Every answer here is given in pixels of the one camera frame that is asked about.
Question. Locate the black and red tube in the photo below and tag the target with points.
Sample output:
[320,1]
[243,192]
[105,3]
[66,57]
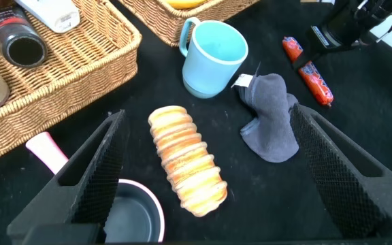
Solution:
[15,41]

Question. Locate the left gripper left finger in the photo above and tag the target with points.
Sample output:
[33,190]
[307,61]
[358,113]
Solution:
[94,190]

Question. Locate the yellow banana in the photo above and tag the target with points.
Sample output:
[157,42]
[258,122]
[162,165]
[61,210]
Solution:
[185,3]

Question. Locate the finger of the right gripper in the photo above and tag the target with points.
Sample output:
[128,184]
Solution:
[305,60]

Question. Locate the pink saucepan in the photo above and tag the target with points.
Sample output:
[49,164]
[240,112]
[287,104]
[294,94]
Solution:
[44,153]

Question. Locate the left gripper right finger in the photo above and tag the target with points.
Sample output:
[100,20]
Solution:
[335,183]

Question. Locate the white lotion tube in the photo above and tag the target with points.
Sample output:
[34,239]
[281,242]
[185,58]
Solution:
[53,13]

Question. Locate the grey towel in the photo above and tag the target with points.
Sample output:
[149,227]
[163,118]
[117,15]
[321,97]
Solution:
[271,119]

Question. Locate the orange sausage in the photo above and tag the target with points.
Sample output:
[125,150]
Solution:
[315,81]

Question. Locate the light blue mug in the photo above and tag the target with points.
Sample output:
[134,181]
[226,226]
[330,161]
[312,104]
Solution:
[203,75]

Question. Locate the striped bread roll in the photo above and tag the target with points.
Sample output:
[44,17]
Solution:
[185,163]

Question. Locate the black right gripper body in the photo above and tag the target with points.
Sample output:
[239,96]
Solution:
[320,35]

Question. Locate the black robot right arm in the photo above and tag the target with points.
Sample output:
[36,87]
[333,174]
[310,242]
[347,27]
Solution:
[345,20]

